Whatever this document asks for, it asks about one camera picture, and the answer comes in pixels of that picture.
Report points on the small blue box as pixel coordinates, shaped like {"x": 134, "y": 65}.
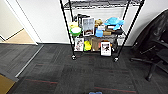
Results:
{"x": 99, "y": 33}

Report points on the green and white bowl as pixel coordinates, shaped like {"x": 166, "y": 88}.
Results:
{"x": 75, "y": 31}

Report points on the black and white picture box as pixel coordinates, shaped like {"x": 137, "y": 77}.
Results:
{"x": 88, "y": 26}

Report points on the blue plush shark toy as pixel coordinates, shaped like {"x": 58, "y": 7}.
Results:
{"x": 94, "y": 92}

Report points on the small tan cardboard box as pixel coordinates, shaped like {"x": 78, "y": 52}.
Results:
{"x": 107, "y": 32}

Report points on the yellow wooden panel grey edge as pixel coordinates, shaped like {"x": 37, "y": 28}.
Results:
{"x": 5, "y": 85}

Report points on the black office chair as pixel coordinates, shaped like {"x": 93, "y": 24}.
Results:
{"x": 153, "y": 35}

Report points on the yellow packet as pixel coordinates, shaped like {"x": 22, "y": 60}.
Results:
{"x": 73, "y": 25}

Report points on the white door frame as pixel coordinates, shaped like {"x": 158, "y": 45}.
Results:
{"x": 26, "y": 21}

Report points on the tan plush toy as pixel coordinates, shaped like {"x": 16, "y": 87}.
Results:
{"x": 98, "y": 23}

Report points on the light blue plush toy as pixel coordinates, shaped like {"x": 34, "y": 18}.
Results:
{"x": 114, "y": 22}

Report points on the small yellow toy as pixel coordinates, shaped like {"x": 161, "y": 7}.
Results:
{"x": 87, "y": 46}

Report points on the white box with dark picture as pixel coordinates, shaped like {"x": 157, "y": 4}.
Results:
{"x": 79, "y": 44}

